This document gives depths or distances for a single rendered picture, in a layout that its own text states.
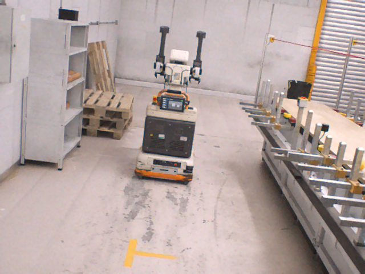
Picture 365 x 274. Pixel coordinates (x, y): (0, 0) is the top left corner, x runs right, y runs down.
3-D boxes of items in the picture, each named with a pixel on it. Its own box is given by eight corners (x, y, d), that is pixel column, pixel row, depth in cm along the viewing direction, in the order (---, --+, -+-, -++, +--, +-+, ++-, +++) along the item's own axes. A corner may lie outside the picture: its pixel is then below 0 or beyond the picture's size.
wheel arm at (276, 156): (274, 160, 314) (275, 154, 313) (272, 158, 318) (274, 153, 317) (331, 167, 316) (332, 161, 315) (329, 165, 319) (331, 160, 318)
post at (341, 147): (324, 213, 275) (341, 142, 263) (323, 211, 279) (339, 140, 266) (330, 214, 275) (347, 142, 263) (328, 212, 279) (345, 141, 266)
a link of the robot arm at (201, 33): (197, 28, 492) (206, 29, 492) (197, 31, 505) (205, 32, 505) (192, 68, 495) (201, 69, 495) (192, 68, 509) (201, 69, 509)
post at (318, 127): (304, 185, 324) (317, 123, 311) (303, 183, 327) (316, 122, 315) (308, 185, 324) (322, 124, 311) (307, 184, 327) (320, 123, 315)
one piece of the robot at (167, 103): (187, 117, 457) (190, 99, 442) (154, 112, 456) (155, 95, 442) (188, 111, 465) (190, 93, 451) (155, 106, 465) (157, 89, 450)
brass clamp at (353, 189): (351, 193, 237) (353, 185, 236) (343, 184, 250) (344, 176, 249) (361, 194, 237) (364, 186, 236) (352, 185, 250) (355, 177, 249)
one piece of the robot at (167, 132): (189, 169, 469) (200, 93, 448) (140, 162, 468) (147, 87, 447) (189, 160, 501) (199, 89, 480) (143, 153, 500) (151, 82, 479)
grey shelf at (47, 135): (20, 165, 460) (25, 17, 421) (45, 142, 547) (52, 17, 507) (61, 170, 461) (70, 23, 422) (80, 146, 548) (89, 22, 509)
